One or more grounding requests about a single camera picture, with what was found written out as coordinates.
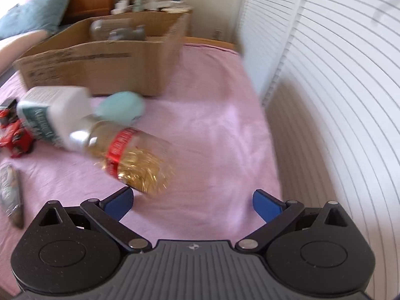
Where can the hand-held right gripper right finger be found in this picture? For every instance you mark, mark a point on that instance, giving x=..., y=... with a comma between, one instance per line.
x=265, y=206

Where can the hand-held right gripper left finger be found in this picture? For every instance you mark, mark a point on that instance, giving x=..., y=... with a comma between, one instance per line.
x=120, y=201

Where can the clear bottle with red label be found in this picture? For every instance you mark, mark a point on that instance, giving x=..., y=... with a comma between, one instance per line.
x=140, y=162

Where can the teal round container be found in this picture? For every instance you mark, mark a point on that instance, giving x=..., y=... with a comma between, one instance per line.
x=122, y=106

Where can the white bottle with green label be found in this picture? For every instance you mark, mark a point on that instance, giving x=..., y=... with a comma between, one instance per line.
x=68, y=109

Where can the red wooden toy train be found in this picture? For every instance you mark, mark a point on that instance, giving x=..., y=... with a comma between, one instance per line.
x=8, y=112
x=18, y=140

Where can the cardboard box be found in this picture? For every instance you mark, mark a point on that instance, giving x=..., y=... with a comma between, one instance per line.
x=125, y=65

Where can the pink blanket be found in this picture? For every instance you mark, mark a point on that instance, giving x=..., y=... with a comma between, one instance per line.
x=203, y=131

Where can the white louvered door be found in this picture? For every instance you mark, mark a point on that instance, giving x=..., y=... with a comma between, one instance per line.
x=337, y=84

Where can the grey elephant toy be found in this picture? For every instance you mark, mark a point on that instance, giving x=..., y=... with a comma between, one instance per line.
x=131, y=34

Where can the clear plastic jar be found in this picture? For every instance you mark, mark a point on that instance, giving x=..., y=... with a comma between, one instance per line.
x=106, y=28

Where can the floral quilt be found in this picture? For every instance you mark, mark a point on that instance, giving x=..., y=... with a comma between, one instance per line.
x=18, y=47

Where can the white power strip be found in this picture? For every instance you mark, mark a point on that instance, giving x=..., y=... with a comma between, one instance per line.
x=121, y=6

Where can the cream flat box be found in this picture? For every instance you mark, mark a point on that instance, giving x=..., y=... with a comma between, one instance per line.
x=173, y=9

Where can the wooden nightstand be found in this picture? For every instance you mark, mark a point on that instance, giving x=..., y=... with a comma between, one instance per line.
x=184, y=10

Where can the small white bottle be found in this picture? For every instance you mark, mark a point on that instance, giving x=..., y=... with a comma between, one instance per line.
x=153, y=0

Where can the blue pillow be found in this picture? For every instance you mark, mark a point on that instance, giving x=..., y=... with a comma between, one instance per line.
x=37, y=9

